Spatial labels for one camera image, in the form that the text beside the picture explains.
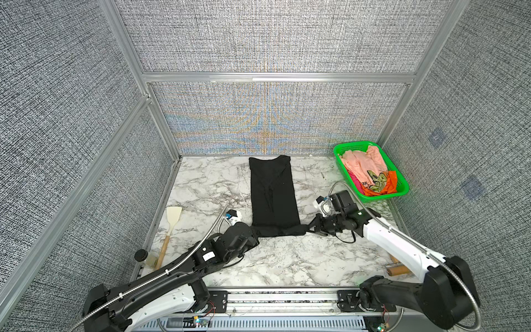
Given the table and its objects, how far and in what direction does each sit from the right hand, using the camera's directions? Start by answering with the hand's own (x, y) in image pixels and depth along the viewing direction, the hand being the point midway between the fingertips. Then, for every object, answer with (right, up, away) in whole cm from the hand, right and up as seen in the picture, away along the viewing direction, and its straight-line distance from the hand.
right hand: (305, 227), depth 79 cm
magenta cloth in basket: (+28, +17, +19) cm, 38 cm away
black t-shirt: (-11, +4, +18) cm, 22 cm away
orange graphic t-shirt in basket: (+41, +16, +18) cm, 48 cm away
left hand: (-16, 0, -6) cm, 17 cm away
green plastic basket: (+49, +15, +18) cm, 54 cm away
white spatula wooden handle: (-58, +2, +16) cm, 60 cm away
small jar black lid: (-60, -9, -6) cm, 61 cm away
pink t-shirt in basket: (+31, +26, +23) cm, 47 cm away
